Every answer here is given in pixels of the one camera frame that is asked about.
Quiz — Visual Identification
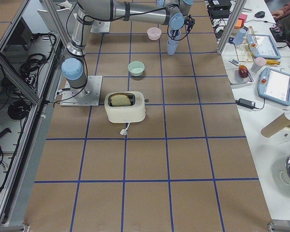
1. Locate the light blue cylinder cup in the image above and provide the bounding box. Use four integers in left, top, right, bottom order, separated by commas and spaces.
232, 29, 246, 45

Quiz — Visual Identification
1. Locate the teach pendant tablet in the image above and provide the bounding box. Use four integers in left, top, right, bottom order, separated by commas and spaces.
246, 34, 281, 59
257, 68, 290, 106

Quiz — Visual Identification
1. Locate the bread slice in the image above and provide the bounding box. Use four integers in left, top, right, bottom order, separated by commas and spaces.
111, 94, 131, 106

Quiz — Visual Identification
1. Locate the black power adapter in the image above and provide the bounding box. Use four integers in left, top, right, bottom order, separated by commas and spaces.
235, 98, 255, 109

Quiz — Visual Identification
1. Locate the aluminium frame post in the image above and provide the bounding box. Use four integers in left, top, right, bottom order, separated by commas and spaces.
217, 0, 246, 55

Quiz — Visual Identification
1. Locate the teach pendant tablet near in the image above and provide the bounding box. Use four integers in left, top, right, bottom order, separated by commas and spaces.
257, 68, 290, 106

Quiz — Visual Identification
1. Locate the gold wire rack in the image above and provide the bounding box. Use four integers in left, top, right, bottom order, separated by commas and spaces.
234, 26, 255, 62

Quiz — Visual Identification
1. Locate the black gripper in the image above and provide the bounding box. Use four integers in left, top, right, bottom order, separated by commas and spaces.
170, 14, 195, 40

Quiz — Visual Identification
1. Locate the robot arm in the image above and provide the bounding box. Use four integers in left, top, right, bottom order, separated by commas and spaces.
61, 0, 195, 98

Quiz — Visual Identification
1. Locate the red apple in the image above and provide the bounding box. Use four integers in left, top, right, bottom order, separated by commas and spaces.
238, 65, 249, 78

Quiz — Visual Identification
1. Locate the teach pendant tablet far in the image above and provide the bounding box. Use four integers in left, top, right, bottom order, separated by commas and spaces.
246, 34, 281, 59

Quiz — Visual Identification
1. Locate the cardboard tube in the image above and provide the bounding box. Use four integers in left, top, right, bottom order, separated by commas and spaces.
261, 110, 290, 138

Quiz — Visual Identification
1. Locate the mint green bowl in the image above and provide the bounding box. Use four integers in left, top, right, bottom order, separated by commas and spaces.
128, 61, 145, 76

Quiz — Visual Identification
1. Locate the pink cup on desk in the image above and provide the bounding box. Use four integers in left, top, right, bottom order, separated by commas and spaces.
250, 57, 266, 73

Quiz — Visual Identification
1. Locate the pink bowl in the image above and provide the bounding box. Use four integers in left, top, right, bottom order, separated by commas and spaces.
147, 27, 162, 41

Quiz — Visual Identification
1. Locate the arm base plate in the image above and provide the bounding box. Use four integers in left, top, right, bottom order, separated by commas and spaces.
60, 75, 102, 107
90, 20, 111, 34

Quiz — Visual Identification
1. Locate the white toaster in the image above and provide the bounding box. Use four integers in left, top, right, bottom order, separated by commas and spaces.
104, 91, 145, 123

